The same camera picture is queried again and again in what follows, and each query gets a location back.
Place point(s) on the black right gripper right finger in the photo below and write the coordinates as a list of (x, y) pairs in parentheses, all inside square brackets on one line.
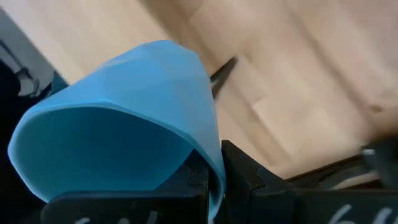
[(280, 205)]

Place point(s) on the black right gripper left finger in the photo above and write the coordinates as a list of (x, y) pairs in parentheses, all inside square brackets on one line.
[(186, 186)]

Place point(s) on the wooden shelf black metal legs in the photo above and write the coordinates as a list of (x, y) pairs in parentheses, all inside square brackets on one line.
[(224, 74)]

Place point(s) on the blue mug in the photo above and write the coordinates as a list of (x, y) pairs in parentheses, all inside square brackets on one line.
[(149, 81)]

